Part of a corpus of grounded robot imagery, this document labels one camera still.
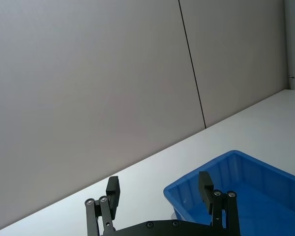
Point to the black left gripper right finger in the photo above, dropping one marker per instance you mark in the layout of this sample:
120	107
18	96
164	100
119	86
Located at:
211	199

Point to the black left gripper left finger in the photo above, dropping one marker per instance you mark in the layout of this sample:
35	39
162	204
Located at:
111	196

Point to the blue plastic bin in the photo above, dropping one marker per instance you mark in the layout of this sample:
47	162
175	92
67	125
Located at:
238	191

